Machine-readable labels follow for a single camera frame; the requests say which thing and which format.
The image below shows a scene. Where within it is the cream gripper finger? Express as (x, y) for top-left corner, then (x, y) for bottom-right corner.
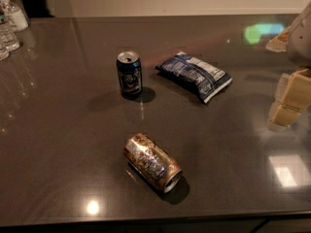
(265, 27), (291, 52)
(266, 69), (311, 132)

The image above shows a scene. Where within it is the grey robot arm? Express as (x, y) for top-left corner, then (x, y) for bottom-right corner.
(266, 2), (311, 132)

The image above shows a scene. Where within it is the orange soda can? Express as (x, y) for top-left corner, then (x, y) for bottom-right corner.
(123, 133), (182, 193)

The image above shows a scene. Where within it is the white pump sanitizer bottle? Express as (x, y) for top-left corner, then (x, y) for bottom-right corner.
(0, 0), (28, 32)

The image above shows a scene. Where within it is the clear water bottle at edge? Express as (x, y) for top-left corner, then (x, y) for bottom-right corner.
(0, 39), (10, 61)

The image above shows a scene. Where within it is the blue chip bag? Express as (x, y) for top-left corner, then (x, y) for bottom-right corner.
(155, 51), (232, 104)

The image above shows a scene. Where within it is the clear plastic water bottle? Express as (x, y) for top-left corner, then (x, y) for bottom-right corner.
(0, 8), (20, 51)

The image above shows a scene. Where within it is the dark blue soda can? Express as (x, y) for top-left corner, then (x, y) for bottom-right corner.
(116, 50), (143, 97)

